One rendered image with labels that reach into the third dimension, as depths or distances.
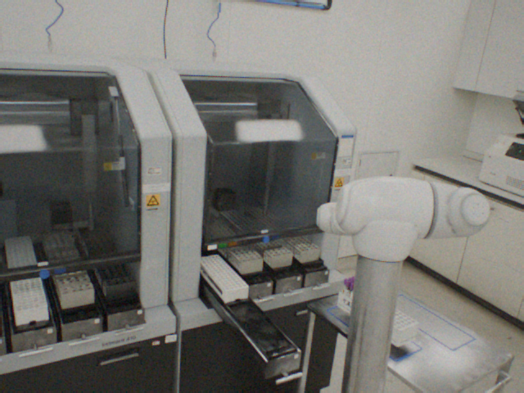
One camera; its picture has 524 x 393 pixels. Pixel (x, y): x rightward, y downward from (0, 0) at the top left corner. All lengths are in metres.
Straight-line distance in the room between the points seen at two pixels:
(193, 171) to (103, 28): 1.20
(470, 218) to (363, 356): 0.39
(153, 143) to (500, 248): 2.73
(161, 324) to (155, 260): 0.25
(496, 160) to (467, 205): 2.68
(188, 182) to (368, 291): 0.93
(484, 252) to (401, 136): 1.08
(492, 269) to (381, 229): 2.85
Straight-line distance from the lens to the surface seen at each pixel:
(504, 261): 3.79
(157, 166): 1.75
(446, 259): 4.09
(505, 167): 3.70
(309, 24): 3.29
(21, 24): 2.71
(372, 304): 1.12
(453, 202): 1.07
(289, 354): 1.68
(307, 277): 2.18
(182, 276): 1.97
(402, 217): 1.05
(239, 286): 1.90
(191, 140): 1.77
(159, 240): 1.86
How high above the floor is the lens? 1.82
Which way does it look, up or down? 19 degrees down
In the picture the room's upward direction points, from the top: 5 degrees clockwise
